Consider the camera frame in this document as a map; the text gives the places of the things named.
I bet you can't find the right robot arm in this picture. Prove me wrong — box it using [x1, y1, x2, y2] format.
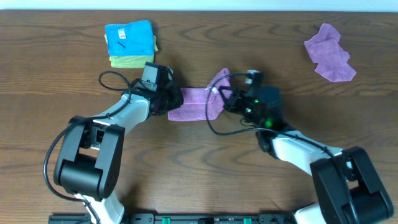
[218, 86, 394, 223]

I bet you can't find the purple cloth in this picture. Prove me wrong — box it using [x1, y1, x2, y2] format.
[168, 68, 231, 121]
[304, 23, 356, 83]

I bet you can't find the right camera cable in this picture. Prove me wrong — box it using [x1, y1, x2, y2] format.
[205, 72, 352, 224]

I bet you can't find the folded blue cloth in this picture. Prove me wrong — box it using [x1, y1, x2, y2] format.
[104, 20, 154, 57]

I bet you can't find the folded green cloth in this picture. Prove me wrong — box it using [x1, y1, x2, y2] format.
[104, 33, 159, 69]

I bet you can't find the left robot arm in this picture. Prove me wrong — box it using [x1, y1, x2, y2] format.
[48, 62, 183, 223]

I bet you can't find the crumpled purple cloth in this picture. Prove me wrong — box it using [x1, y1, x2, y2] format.
[304, 23, 356, 83]

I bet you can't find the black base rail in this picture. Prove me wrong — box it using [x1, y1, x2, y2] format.
[48, 213, 297, 224]

